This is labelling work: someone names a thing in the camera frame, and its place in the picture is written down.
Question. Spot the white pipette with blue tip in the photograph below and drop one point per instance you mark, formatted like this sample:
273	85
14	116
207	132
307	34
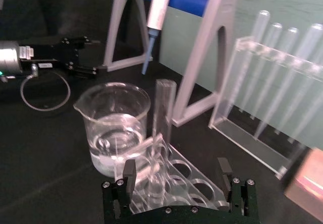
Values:
157	12

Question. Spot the clear glass test tube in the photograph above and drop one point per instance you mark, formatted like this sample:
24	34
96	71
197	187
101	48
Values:
163	108

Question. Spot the clear acrylic tube rack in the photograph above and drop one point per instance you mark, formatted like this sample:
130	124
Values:
186	181

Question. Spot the glass beaker with water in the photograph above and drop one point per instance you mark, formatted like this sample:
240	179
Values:
113	130

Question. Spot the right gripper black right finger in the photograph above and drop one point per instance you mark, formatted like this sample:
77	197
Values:
227	181

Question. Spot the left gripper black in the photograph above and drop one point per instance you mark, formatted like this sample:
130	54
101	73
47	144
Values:
54	56

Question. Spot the black table cloth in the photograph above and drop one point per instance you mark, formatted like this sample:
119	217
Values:
43	158

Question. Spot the clear acrylic pipette holder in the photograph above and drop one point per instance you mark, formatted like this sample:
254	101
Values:
252	140

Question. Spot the grey and blue pipette stand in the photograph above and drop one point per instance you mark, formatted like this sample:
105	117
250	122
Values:
202	57

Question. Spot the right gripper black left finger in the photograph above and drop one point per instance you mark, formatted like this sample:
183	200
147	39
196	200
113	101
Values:
129	181

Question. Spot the brown cardboard box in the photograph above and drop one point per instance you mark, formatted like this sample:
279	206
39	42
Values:
306	183

